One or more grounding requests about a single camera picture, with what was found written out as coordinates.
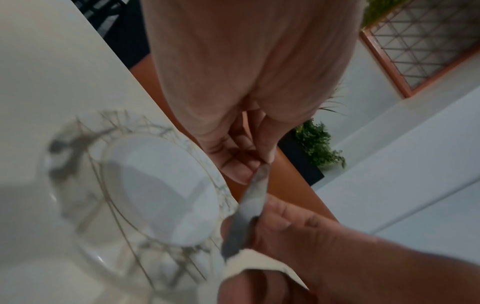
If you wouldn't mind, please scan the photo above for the window with diamond grille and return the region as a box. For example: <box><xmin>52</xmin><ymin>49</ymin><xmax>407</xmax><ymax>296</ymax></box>
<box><xmin>359</xmin><ymin>0</ymin><xmax>480</xmax><ymax>99</ymax></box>

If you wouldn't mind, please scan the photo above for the black chair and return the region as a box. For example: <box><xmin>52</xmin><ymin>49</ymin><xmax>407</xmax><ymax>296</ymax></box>
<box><xmin>70</xmin><ymin>0</ymin><xmax>152</xmax><ymax>71</ymax></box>

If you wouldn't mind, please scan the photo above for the black planter box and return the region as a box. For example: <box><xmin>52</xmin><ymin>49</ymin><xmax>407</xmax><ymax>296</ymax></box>
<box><xmin>276</xmin><ymin>130</ymin><xmax>326</xmax><ymax>188</ymax></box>

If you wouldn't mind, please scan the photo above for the person's left hand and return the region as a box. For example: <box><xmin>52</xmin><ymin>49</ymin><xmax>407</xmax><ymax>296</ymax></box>
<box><xmin>141</xmin><ymin>0</ymin><xmax>366</xmax><ymax>185</ymax></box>

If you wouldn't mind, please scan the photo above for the white cloth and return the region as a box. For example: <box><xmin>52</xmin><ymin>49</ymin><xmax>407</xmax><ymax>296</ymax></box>
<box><xmin>221</xmin><ymin>248</ymin><xmax>309</xmax><ymax>293</ymax></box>

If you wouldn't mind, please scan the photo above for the person's right forearm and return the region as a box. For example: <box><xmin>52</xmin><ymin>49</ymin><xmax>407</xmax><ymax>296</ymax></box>
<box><xmin>416</xmin><ymin>247</ymin><xmax>480</xmax><ymax>304</ymax></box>

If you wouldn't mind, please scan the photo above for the green potted plant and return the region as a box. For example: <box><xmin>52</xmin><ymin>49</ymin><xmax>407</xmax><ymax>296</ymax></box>
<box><xmin>294</xmin><ymin>119</ymin><xmax>348</xmax><ymax>170</ymax></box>

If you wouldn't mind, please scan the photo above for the green leafy bush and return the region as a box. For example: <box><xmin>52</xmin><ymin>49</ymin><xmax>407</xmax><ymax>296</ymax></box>
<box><xmin>360</xmin><ymin>0</ymin><xmax>408</xmax><ymax>30</ymax></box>

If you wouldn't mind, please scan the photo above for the person's right hand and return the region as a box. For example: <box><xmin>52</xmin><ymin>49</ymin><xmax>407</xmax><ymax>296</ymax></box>
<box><xmin>219</xmin><ymin>194</ymin><xmax>421</xmax><ymax>304</ymax></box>

